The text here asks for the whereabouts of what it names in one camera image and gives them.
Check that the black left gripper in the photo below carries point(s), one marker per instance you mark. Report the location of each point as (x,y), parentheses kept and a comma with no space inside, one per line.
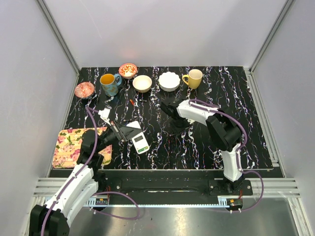
(125,132)

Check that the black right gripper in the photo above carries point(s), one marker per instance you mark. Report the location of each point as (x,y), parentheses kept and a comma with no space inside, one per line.
(187,123)

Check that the white battery cover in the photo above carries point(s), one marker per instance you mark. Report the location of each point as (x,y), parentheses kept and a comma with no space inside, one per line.
(134,124)

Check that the white remote control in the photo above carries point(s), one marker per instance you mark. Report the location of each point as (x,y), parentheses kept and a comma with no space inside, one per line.
(140,143)

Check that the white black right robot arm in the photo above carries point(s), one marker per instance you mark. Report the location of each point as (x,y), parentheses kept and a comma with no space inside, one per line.
(226,134)

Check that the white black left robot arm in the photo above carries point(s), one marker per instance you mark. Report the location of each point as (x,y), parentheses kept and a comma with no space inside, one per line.
(55,217)

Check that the white scalloped bowl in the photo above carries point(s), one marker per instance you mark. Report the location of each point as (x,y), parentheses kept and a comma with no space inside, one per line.
(169,81)

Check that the yellow mug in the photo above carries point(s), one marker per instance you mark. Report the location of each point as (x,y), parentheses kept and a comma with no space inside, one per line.
(193,78)

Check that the cream round bowl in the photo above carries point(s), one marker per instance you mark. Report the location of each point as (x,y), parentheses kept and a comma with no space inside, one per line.
(142,83)

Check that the blue patterned mug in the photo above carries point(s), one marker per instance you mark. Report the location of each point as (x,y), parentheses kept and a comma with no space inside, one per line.
(111,84)

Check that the red patterned small dish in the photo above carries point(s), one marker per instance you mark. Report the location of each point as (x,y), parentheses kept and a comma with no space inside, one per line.
(84,90)

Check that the floral rectangular tray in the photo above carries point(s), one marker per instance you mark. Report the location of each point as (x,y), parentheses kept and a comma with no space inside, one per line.
(68,148)

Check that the orange floral bowl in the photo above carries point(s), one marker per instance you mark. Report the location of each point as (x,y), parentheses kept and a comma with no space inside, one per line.
(128,70)

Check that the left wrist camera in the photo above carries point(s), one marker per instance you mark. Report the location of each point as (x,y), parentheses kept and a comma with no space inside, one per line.
(104,115)

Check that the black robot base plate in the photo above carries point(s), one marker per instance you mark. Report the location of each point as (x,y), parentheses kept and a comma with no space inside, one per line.
(224,187)

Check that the aluminium corner frame post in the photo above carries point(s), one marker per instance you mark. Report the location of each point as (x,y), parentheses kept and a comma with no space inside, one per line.
(274,29)

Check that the left aluminium frame post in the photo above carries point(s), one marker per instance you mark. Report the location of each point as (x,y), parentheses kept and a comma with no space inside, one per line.
(52,24)

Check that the aluminium table edge rail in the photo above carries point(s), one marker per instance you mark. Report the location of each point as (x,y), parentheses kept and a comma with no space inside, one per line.
(273,187)

